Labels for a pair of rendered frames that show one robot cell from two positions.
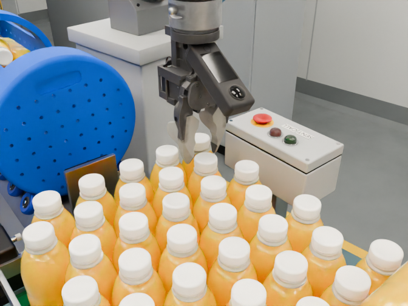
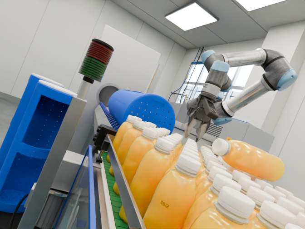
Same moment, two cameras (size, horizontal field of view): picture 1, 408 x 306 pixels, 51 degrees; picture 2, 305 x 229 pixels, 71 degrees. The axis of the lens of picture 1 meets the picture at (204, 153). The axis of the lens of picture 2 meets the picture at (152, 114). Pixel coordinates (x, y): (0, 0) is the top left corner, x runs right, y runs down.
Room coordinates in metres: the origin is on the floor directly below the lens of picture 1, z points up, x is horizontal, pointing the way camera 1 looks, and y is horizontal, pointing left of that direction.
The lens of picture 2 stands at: (-0.33, -0.14, 1.15)
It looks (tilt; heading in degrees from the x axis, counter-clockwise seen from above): 1 degrees down; 21
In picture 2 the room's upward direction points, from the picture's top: 23 degrees clockwise
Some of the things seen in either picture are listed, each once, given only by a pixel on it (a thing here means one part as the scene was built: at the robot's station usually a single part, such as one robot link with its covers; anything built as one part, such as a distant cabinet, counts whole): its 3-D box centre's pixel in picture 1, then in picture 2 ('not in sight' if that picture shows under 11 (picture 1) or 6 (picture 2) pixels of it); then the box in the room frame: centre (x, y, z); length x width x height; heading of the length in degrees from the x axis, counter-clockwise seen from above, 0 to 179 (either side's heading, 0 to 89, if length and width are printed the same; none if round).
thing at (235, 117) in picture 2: not in sight; (243, 121); (2.59, -0.20, 1.48); 0.24 x 0.12 x 0.08; 55
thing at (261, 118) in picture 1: (262, 119); not in sight; (0.72, -0.11, 1.11); 0.04 x 0.04 x 0.01
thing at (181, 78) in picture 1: (192, 67); (202, 107); (0.62, 0.02, 1.25); 0.09 x 0.08 x 0.12; 39
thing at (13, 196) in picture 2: not in sight; (35, 145); (0.84, 1.03, 0.59); 0.28 x 0.28 x 0.88
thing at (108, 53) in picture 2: not in sight; (99, 53); (0.13, 0.25, 1.23); 0.06 x 0.06 x 0.04
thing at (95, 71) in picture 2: not in sight; (92, 69); (0.13, 0.25, 1.18); 0.06 x 0.06 x 0.05
